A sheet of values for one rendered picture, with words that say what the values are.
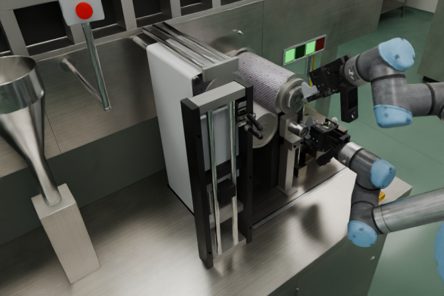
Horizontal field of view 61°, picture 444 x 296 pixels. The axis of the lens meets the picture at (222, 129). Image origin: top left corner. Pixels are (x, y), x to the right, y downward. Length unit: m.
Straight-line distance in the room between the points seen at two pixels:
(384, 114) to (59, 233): 0.83
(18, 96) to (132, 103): 0.51
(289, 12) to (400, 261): 1.53
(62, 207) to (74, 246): 0.14
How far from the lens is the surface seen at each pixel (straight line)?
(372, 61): 0.93
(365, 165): 1.13
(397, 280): 2.34
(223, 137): 0.90
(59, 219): 1.03
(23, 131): 0.87
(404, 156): 3.12
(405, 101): 0.91
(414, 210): 1.05
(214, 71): 0.89
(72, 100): 1.17
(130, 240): 1.25
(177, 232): 1.23
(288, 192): 1.33
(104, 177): 1.36
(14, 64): 0.93
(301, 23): 1.60
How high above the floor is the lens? 1.84
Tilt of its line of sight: 35 degrees down
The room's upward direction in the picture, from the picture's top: 3 degrees counter-clockwise
